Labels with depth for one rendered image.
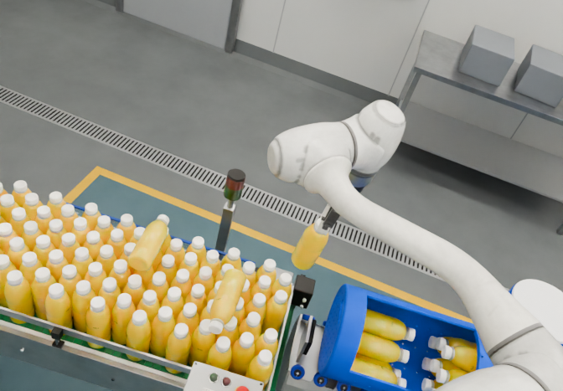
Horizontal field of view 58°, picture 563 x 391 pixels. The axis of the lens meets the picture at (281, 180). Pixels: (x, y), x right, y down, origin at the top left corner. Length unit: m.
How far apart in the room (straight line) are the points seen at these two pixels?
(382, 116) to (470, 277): 0.34
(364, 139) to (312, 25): 3.72
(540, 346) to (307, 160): 0.49
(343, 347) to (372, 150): 0.66
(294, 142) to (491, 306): 0.44
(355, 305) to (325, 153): 0.67
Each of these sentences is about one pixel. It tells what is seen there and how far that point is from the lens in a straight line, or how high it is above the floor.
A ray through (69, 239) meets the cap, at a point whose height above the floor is 1.10.
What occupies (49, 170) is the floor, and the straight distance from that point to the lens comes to 3.59.
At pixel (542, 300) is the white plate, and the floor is 1.04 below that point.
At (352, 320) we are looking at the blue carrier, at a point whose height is 1.23.
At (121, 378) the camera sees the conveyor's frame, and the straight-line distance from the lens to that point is 1.75.
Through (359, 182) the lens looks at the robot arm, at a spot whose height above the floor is 1.70.
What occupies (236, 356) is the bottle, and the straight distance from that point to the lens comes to 1.57.
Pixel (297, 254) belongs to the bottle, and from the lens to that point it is 1.46.
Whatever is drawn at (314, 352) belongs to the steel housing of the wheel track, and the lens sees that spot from 1.77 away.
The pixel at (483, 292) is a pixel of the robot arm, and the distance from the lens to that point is 0.92.
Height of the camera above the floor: 2.41
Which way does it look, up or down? 41 degrees down
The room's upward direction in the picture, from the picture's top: 17 degrees clockwise
